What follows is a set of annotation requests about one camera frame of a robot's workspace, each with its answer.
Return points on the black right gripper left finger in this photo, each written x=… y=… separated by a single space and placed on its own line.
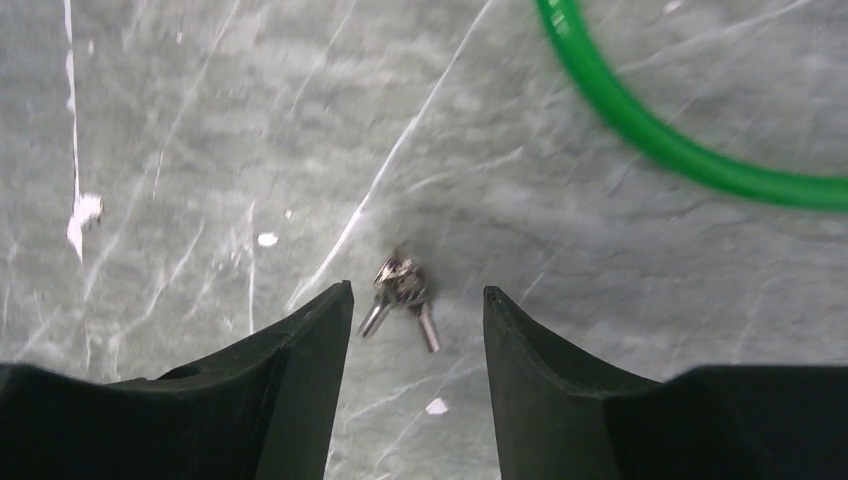
x=261 y=408

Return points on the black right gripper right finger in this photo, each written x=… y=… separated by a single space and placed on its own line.
x=562 y=413

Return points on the small silver key pair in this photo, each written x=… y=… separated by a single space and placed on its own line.
x=401 y=283

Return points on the green cable lock loop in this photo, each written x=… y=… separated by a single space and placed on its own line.
x=627 y=117

